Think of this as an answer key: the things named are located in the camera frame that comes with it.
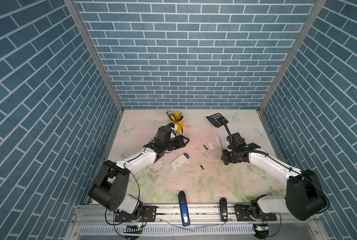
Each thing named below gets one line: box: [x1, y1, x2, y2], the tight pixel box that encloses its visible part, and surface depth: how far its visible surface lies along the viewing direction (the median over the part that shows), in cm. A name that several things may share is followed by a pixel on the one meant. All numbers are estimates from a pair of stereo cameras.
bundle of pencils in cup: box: [165, 109, 178, 122], surface depth 98 cm
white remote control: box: [169, 152, 191, 170], surface depth 93 cm
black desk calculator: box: [206, 113, 229, 128], surface depth 114 cm
